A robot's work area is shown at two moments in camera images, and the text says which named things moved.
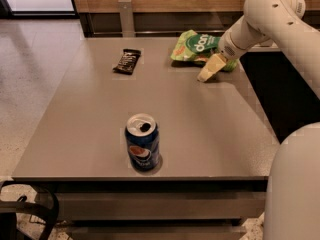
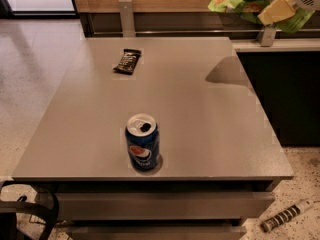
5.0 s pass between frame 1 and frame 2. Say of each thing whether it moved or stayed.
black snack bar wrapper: stayed
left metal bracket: stayed
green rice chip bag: moved
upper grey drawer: stayed
